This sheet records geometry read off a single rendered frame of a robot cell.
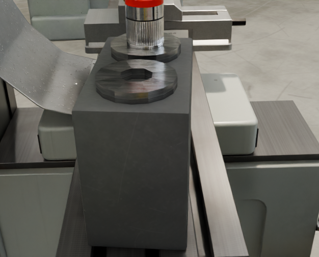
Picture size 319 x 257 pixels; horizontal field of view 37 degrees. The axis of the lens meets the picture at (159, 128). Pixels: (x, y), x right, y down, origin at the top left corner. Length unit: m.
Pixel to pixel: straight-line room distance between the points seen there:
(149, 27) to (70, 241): 0.28
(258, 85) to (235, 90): 2.04
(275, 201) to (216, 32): 0.43
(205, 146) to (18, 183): 0.53
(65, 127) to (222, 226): 0.54
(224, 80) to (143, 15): 0.70
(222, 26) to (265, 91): 2.06
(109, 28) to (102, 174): 0.65
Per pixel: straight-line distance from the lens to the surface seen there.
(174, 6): 1.11
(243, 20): 1.20
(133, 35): 0.59
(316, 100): 3.13
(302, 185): 1.18
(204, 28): 1.13
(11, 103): 1.33
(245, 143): 1.09
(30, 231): 1.24
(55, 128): 1.06
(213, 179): 0.69
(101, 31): 1.13
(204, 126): 0.82
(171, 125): 0.47
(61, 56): 1.27
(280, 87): 3.24
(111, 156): 0.50
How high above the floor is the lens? 1.36
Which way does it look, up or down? 30 degrees down
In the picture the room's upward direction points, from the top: 1 degrees counter-clockwise
